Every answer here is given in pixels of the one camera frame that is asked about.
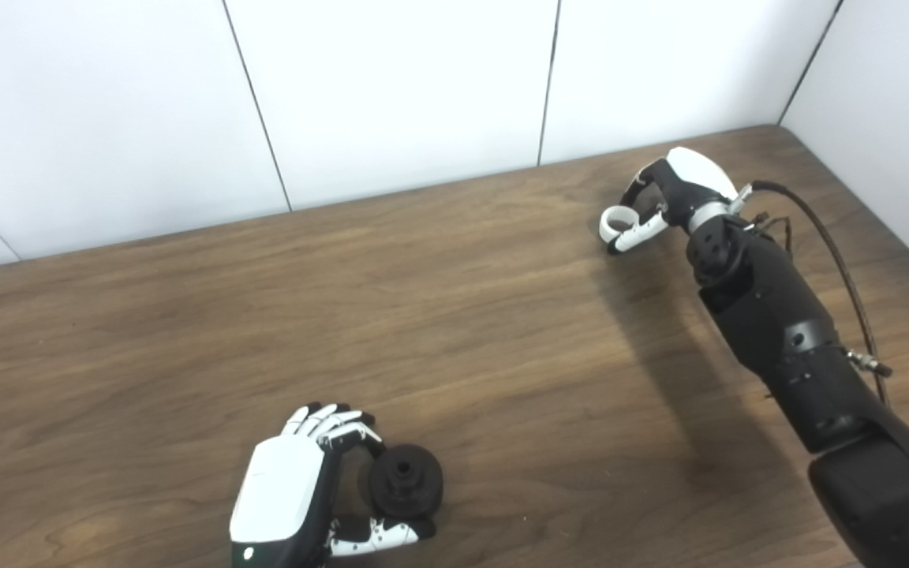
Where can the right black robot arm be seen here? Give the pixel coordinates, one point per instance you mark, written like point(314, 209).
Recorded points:
point(786, 331)

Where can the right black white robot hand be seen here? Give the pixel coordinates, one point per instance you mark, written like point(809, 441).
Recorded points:
point(695, 177)

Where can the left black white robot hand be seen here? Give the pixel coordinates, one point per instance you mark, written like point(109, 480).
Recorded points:
point(277, 497)

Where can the round black plastic part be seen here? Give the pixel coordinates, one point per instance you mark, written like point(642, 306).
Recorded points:
point(415, 493)

